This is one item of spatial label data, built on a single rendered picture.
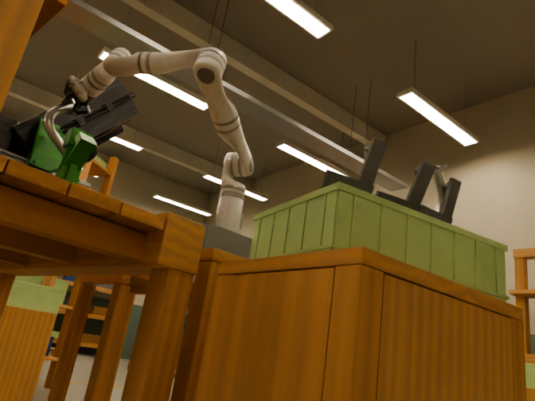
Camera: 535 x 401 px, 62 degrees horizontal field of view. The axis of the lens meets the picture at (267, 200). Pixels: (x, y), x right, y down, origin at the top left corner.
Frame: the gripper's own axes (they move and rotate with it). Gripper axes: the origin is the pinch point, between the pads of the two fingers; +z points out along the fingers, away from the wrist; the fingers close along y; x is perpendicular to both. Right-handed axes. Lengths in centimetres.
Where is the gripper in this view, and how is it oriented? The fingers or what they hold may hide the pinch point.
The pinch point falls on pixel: (68, 107)
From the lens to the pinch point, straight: 181.5
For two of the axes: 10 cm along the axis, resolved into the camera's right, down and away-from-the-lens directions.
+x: -4.3, 3.5, -8.3
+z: -7.6, 3.6, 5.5
